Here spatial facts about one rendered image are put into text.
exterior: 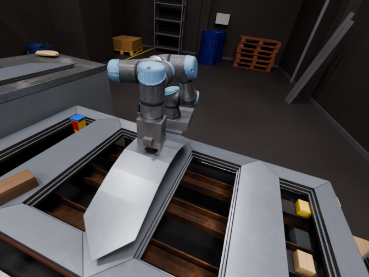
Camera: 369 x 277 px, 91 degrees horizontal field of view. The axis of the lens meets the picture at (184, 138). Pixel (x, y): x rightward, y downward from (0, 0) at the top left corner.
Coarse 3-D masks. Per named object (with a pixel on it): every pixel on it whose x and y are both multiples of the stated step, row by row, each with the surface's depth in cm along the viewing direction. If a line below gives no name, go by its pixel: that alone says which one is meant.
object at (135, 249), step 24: (24, 144) 89; (72, 168) 80; (168, 168) 84; (240, 168) 91; (48, 192) 70; (168, 192) 73; (312, 192) 83; (312, 216) 76; (144, 240) 58; (96, 264) 50; (336, 264) 58
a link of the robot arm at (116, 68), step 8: (152, 56) 88; (160, 56) 91; (112, 64) 59; (120, 64) 59; (128, 64) 59; (136, 64) 58; (112, 72) 60; (120, 72) 59; (128, 72) 59; (136, 72) 58; (112, 80) 63; (120, 80) 61; (128, 80) 61; (136, 80) 60
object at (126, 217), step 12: (96, 192) 57; (96, 204) 55; (108, 204) 55; (120, 204) 55; (132, 204) 55; (96, 216) 54; (108, 216) 54; (120, 216) 53; (132, 216) 53; (144, 216) 53; (120, 228) 52; (132, 228) 52
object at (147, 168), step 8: (128, 152) 65; (120, 160) 63; (128, 160) 63; (136, 160) 63; (144, 160) 63; (152, 160) 63; (120, 168) 61; (128, 168) 61; (136, 168) 61; (144, 168) 61; (152, 168) 61; (160, 168) 61; (144, 176) 59; (152, 176) 59; (160, 176) 59
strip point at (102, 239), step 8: (88, 224) 53; (96, 224) 53; (88, 232) 52; (96, 232) 52; (104, 232) 52; (112, 232) 52; (120, 232) 51; (88, 240) 51; (96, 240) 51; (104, 240) 51; (112, 240) 51; (120, 240) 51; (128, 240) 50; (96, 248) 50; (104, 248) 50; (112, 248) 50; (96, 256) 49
